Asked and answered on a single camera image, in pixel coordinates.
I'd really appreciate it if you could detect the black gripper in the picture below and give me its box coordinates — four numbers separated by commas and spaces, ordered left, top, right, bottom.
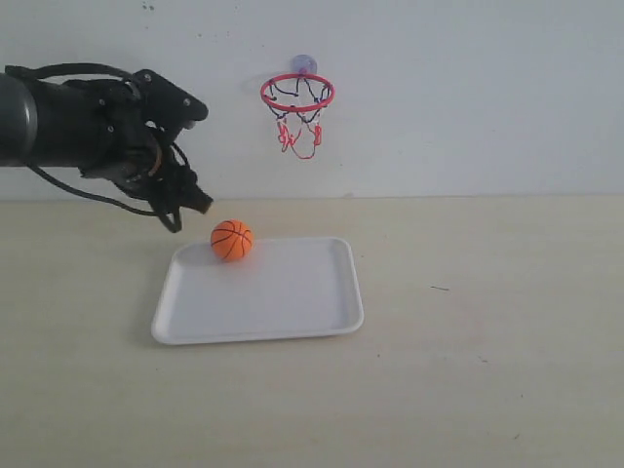
28, 78, 214, 215

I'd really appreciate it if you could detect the small orange basketball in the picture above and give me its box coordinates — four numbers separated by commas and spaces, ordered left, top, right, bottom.
210, 219, 254, 262

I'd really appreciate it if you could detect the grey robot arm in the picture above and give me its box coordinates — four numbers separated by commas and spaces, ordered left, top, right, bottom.
1, 67, 213, 215

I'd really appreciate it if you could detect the red mini basketball hoop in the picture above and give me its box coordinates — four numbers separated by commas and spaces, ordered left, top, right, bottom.
259, 72, 335, 161

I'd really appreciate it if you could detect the white rectangular tray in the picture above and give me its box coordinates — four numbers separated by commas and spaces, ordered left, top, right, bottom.
151, 237, 364, 345

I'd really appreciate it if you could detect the clear suction cup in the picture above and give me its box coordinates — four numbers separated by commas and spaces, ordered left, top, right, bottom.
290, 54, 318, 75

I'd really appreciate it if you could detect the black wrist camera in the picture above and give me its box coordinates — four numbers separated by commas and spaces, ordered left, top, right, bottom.
133, 69, 209, 138

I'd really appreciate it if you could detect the black cable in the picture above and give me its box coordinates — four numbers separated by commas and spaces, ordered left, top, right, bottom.
4, 61, 196, 234

